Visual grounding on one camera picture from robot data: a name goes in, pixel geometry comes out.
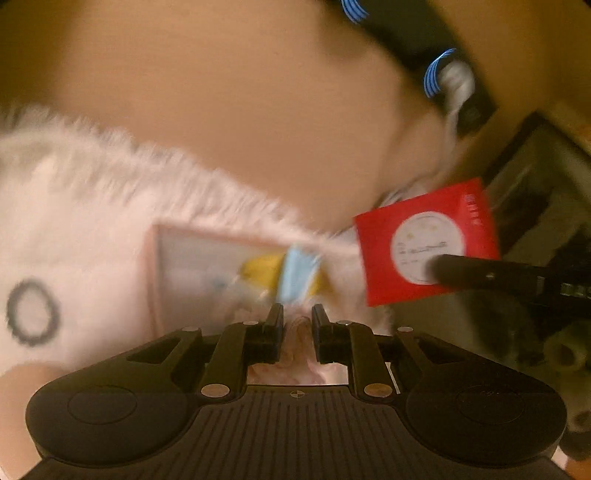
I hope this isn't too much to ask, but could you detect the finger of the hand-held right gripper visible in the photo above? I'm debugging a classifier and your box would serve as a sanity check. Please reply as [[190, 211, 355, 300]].
[[431, 255, 550, 293]]

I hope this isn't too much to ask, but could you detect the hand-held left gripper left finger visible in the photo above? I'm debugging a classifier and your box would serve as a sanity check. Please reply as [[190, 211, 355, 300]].
[[115, 303, 284, 399]]

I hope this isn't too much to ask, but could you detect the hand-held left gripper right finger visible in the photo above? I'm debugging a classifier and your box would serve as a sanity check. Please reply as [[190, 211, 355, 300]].
[[312, 305, 481, 399]]

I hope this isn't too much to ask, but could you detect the beige ribbon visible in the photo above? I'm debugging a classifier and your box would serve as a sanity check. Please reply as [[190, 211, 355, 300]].
[[283, 316, 317, 367]]

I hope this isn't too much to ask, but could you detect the blue face mask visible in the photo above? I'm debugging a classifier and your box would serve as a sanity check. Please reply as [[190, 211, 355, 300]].
[[276, 246, 325, 304]]

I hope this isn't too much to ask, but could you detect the red packet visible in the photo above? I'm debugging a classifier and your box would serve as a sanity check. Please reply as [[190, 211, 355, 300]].
[[353, 178, 502, 308]]

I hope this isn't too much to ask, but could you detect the black monitor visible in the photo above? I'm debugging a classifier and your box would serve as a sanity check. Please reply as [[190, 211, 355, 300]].
[[482, 111, 591, 260]]

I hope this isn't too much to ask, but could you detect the white fringed blanket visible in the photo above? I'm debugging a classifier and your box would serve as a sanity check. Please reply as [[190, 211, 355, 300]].
[[0, 105, 400, 480]]

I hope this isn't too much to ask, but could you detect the white cable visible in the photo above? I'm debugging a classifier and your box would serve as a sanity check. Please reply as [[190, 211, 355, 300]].
[[376, 61, 477, 208]]

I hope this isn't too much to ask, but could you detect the black hair tie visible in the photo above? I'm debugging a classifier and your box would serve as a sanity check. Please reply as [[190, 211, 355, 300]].
[[6, 277, 62, 346]]

